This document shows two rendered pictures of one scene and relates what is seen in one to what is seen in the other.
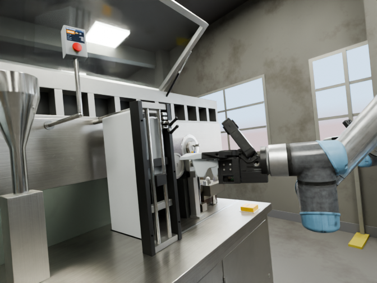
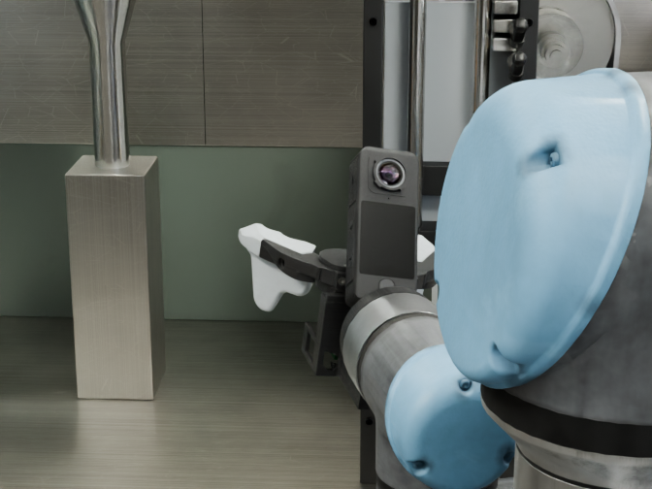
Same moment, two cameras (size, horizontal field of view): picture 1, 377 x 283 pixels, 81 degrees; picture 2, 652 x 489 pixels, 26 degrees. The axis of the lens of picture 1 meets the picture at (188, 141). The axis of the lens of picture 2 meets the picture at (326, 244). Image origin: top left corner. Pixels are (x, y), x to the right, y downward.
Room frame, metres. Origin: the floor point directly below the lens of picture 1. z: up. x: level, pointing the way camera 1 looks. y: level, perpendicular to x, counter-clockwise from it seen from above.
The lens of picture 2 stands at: (-0.02, -0.88, 1.56)
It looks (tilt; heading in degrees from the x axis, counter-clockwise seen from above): 17 degrees down; 54
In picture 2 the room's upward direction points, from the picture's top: straight up
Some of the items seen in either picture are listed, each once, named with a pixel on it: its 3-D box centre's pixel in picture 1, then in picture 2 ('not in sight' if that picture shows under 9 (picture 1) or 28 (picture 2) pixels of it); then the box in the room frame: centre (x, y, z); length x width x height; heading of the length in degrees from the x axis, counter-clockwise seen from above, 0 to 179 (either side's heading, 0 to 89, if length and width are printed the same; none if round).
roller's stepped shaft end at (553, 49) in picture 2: not in sight; (553, 51); (0.93, 0.09, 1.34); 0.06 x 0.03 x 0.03; 51
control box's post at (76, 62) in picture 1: (78, 86); not in sight; (0.77, 0.37, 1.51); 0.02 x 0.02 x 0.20
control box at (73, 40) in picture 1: (74, 43); not in sight; (0.76, 0.36, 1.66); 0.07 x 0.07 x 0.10; 39
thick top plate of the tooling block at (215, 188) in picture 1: (191, 186); not in sight; (1.42, 0.01, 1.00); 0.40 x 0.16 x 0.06; 51
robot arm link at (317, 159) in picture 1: (314, 159); (438, 406); (0.49, -0.27, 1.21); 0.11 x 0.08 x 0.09; 67
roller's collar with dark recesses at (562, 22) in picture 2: not in sight; (547, 41); (0.97, 0.13, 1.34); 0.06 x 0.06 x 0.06; 51
